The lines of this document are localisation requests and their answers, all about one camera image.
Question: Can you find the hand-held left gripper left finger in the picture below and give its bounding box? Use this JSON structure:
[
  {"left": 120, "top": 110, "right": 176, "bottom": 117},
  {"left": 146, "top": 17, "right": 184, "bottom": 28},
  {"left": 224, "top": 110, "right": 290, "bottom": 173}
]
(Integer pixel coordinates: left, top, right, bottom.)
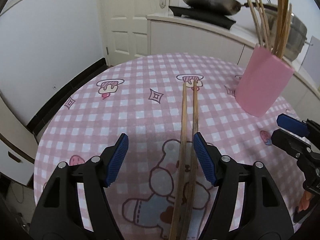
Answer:
[{"left": 29, "top": 133, "right": 129, "bottom": 240}]

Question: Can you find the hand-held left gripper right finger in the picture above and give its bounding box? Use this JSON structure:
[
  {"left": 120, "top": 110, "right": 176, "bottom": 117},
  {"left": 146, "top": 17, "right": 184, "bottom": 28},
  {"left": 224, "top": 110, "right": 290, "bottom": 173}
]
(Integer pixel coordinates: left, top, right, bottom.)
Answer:
[{"left": 192, "top": 132, "right": 294, "bottom": 240}]

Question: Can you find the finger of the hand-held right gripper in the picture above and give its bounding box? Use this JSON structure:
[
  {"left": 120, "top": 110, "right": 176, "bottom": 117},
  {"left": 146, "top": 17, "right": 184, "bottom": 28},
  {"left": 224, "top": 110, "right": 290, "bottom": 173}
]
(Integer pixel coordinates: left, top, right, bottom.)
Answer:
[
  {"left": 276, "top": 114, "right": 320, "bottom": 138},
  {"left": 271, "top": 129, "right": 316, "bottom": 159}
]

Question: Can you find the slender bamboo chopstick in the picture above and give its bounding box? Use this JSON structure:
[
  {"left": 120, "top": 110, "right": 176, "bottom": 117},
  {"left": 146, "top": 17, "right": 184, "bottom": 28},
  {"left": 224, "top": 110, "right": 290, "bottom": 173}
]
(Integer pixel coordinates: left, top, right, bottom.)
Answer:
[
  {"left": 180, "top": 79, "right": 200, "bottom": 240},
  {"left": 168, "top": 83, "right": 188, "bottom": 240}
]

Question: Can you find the pink cup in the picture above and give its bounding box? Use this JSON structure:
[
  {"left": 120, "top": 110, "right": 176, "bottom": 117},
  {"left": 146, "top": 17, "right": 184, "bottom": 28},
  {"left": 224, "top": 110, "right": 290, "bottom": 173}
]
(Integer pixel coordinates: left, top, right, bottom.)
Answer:
[{"left": 235, "top": 43, "right": 295, "bottom": 118}]

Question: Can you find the bunch of wooden chopsticks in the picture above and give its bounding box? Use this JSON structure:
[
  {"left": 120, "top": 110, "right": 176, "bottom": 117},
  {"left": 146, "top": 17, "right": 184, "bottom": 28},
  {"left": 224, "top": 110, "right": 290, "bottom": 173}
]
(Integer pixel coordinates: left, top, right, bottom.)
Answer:
[{"left": 237, "top": 0, "right": 293, "bottom": 58}]

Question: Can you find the person's right hand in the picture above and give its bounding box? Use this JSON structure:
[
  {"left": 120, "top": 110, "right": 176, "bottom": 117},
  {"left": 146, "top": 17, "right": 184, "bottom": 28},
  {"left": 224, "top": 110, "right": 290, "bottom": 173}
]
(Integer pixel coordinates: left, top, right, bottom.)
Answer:
[{"left": 299, "top": 191, "right": 314, "bottom": 212}]

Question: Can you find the pink checked tablecloth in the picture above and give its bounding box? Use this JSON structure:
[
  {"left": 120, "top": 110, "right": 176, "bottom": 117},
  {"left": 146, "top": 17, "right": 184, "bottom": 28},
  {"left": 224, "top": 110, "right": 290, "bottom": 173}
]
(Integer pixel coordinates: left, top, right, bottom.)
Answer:
[{"left": 33, "top": 53, "right": 308, "bottom": 240}]

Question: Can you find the stainless steel steamer pot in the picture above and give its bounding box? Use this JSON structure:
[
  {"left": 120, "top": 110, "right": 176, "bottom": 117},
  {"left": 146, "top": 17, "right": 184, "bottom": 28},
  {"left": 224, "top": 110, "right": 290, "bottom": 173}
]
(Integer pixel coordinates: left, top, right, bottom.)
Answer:
[{"left": 260, "top": 0, "right": 313, "bottom": 62}]

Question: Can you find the white counter cabinet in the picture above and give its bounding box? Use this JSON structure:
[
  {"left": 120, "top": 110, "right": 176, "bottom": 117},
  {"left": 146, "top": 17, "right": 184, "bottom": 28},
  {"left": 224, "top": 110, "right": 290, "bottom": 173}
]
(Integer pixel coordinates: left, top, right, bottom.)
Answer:
[{"left": 146, "top": 13, "right": 320, "bottom": 101}]

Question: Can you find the black induction cooktop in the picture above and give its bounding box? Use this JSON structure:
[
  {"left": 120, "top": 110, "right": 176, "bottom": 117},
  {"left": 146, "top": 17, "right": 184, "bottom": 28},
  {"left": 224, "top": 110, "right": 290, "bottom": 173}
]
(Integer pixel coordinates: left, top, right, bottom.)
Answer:
[{"left": 168, "top": 5, "right": 237, "bottom": 29}]

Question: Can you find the cream panel door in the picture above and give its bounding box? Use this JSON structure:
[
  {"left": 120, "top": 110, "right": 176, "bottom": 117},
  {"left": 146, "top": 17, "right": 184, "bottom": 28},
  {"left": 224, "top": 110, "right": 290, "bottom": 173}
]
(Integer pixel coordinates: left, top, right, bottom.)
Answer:
[{"left": 99, "top": 0, "right": 181, "bottom": 66}]

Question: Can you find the black floor cable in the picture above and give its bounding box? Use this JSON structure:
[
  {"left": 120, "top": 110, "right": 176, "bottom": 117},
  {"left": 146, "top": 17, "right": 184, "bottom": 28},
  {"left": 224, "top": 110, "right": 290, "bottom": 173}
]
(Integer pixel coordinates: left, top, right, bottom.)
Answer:
[{"left": 14, "top": 184, "right": 28, "bottom": 203}]

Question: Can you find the steel wok with black handle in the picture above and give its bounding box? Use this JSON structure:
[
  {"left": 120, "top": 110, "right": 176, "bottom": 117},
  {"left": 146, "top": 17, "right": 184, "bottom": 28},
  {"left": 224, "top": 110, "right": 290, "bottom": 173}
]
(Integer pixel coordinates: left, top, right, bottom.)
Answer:
[{"left": 178, "top": 0, "right": 278, "bottom": 16}]

